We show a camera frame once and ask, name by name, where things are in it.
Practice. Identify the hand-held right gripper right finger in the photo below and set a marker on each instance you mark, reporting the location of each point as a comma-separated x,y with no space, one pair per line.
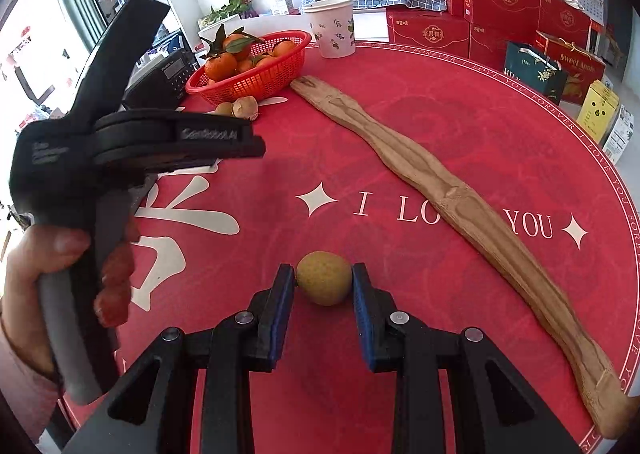
362,319

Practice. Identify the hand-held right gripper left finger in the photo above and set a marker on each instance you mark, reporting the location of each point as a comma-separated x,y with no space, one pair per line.
282,314

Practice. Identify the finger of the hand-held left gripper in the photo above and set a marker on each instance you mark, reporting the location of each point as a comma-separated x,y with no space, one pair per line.
175,169
230,146

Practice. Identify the large round longan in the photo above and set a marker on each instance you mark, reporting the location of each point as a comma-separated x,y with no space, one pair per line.
324,279

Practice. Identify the person's left forearm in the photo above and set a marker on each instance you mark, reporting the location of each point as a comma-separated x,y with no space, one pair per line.
22,384

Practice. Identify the person's left hand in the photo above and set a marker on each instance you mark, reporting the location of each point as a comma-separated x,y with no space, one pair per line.
30,274

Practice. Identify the small longan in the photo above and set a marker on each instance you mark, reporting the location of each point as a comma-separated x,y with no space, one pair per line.
225,108

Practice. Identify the red plastic basket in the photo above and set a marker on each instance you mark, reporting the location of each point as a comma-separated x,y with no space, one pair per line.
255,79

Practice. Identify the pile of leafy tangerines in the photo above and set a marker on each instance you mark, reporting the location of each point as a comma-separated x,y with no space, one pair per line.
222,65

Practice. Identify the black radio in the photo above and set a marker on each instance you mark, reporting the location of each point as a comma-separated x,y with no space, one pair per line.
165,76

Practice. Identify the green potted plant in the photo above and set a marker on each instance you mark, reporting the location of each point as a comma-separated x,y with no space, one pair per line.
225,11

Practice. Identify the long wooden strip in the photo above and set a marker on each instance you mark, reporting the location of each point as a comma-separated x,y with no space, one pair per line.
475,224

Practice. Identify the small white boxes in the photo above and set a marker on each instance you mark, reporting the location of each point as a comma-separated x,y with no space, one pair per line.
280,1

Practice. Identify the floral paper cup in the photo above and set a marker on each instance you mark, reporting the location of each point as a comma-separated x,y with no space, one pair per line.
332,31

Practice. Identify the dark green gift bag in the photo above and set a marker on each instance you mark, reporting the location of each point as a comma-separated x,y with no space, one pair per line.
530,74

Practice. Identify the yellow carton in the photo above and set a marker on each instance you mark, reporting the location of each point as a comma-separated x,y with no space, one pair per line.
597,111

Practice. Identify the white carton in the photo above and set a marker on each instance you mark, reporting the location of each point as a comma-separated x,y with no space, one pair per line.
620,134

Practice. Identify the red gift bag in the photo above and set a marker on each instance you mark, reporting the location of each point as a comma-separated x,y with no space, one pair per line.
582,71

